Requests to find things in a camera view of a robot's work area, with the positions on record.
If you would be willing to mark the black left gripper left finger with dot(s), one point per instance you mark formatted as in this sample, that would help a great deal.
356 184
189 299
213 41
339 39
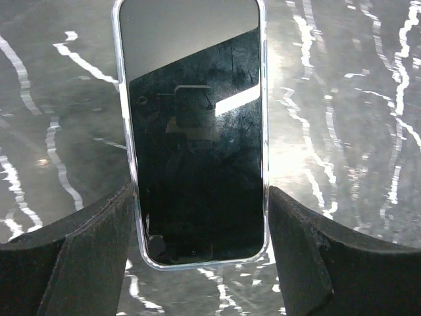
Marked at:
74 266

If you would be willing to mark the spare phone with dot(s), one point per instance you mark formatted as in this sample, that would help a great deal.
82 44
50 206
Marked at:
192 78

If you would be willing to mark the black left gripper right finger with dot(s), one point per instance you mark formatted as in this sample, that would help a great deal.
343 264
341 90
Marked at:
325 268

